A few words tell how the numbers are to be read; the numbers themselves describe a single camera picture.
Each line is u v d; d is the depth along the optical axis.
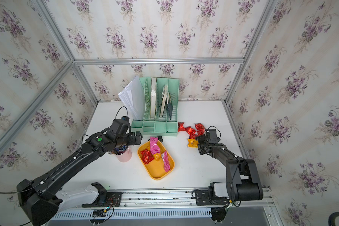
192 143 0.91
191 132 0.98
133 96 0.91
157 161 0.86
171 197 0.75
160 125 0.98
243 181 0.42
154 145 0.86
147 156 0.82
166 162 0.82
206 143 0.73
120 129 0.57
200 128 1.00
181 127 0.98
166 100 0.96
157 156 0.86
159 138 0.93
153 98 0.91
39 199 0.37
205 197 0.73
